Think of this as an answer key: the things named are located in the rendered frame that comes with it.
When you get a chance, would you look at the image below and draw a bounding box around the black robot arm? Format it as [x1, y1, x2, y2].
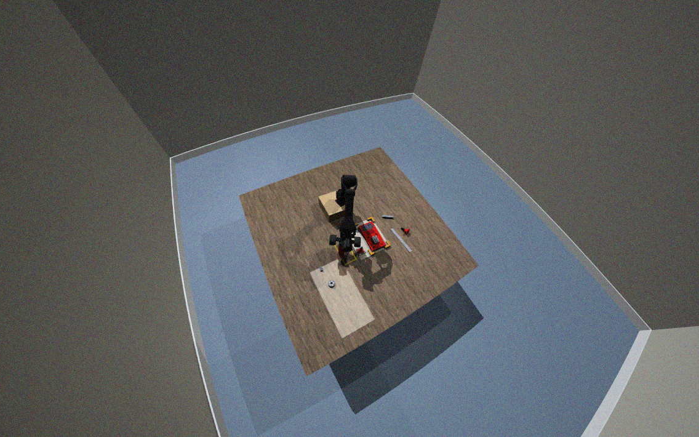
[335, 175, 357, 252]

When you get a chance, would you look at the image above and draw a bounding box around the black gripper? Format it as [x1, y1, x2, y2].
[329, 235, 361, 247]

